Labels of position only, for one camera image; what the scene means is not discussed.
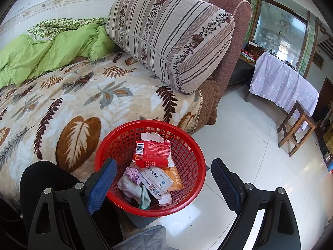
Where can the white and blue medicine box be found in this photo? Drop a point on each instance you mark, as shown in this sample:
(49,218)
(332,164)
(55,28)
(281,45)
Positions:
(156,181)

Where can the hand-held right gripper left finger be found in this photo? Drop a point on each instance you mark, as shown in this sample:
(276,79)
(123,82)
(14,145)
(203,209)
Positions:
(101,187)

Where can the reddish brown sofa headboard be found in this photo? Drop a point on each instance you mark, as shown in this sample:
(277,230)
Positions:
(234,31)

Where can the purple floral tablecloth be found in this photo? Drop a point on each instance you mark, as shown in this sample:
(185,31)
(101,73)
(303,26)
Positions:
(281,83)

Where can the orange medicine box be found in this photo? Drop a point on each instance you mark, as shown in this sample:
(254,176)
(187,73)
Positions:
(175,181)

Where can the grey quilted cloth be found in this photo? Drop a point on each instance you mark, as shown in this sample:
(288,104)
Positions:
(145,239)

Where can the red tissue packet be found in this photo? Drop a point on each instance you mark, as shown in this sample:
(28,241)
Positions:
(153,152)

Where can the wooden stool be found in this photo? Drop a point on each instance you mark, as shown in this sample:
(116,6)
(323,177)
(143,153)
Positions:
(301,114)

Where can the green quilt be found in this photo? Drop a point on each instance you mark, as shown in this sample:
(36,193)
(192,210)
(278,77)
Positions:
(39,54)

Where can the white work glove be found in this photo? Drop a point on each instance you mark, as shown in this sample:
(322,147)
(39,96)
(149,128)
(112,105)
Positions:
(127,187)

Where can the purple wrapper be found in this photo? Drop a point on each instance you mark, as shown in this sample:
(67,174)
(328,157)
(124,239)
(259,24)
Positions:
(132,174)

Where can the red plastic basket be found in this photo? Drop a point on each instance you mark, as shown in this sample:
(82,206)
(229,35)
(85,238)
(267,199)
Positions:
(182,145)

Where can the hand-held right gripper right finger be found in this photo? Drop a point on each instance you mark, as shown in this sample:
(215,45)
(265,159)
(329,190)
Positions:
(226,187)

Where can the brown knitted bed cover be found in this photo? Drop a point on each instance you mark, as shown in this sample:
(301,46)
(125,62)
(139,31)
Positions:
(208,101)

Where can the striped floral cushion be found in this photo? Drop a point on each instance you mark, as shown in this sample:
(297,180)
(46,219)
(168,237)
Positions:
(169,39)

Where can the leaf print blanket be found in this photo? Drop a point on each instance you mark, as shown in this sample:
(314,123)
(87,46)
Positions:
(65,96)

